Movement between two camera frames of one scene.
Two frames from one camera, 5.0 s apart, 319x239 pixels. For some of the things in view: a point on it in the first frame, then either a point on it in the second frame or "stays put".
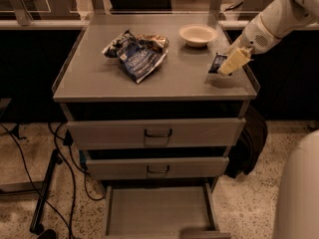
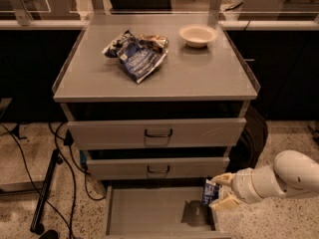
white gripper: x=256 y=34 to x=243 y=185
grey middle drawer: x=156 y=167 stays put
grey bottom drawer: x=185 y=211 stays put
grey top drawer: x=89 y=134 stays put
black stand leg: x=36 y=227 stays put
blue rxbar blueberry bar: x=218 y=59 to x=210 y=191
